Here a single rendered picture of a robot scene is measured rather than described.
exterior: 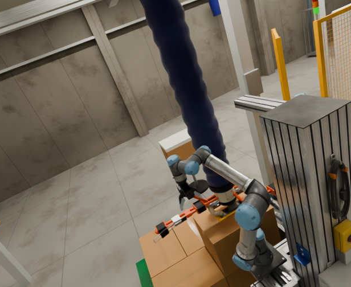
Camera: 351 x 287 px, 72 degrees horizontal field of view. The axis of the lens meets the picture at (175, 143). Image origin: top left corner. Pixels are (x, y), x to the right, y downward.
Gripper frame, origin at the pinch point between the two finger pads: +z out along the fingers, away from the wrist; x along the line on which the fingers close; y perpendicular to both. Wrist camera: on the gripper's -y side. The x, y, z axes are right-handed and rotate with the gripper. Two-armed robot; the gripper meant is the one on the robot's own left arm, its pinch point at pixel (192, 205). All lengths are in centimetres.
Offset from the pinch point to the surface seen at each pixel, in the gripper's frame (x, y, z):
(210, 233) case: -11, 29, 58
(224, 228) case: -23, 26, 58
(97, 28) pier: -64, 592, -168
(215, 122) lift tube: -44, 28, -31
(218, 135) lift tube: -43, 27, -21
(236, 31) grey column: -145, 129, -72
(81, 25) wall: -32, 621, -189
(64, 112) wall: 113, 621, -4
